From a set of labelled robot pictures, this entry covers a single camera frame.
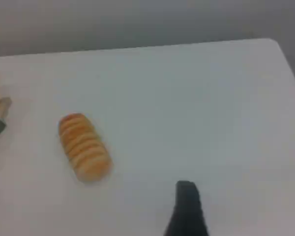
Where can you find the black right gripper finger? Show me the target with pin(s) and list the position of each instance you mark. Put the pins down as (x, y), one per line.
(186, 214)

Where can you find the long ridged golden bread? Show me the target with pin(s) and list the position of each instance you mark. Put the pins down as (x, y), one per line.
(84, 147)

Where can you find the white cloth bag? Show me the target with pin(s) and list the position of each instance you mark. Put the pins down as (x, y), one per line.
(0, 108)

